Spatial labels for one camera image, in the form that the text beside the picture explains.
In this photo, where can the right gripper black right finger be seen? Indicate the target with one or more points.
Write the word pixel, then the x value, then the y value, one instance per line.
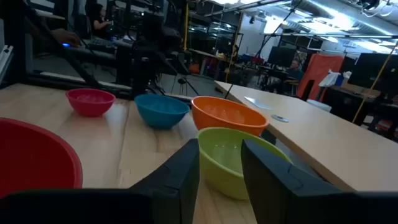
pixel 273 186

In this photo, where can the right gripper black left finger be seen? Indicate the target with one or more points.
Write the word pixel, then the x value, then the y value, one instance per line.
pixel 177 177

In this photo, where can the green bowl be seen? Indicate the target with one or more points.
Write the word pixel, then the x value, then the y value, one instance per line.
pixel 217 161

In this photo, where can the blue bowl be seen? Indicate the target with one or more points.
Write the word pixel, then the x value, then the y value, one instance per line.
pixel 160 113

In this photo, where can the orange bowl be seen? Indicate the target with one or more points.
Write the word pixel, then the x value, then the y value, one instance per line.
pixel 224 115

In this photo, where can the grey desk grommet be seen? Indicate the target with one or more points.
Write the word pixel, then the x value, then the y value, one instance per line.
pixel 280 118

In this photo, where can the light wood desk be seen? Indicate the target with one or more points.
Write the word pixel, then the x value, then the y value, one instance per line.
pixel 326 140

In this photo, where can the white box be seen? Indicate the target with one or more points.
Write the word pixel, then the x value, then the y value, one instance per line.
pixel 318 105

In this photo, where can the black tripod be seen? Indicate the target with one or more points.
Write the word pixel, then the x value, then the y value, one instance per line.
pixel 182 81

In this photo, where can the small pink bowl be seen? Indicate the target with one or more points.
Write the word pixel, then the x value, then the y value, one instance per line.
pixel 90 104

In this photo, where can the person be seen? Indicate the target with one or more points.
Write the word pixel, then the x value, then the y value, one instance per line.
pixel 99 21
pixel 294 72

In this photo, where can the orange cloth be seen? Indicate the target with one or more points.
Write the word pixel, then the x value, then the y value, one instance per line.
pixel 317 71

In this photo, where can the white bag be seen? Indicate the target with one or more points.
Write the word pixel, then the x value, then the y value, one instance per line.
pixel 331 77

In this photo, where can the yellow pole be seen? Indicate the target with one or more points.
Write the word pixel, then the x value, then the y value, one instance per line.
pixel 373 84

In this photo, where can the large red bowl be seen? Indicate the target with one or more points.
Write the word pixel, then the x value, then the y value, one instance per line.
pixel 31 155

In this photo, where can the large black monitor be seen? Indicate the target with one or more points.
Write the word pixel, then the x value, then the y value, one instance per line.
pixel 370 68

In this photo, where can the black keyboard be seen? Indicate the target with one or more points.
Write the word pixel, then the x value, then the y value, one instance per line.
pixel 101 43

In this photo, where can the person's hand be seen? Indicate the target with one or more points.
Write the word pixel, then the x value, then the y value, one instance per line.
pixel 66 37

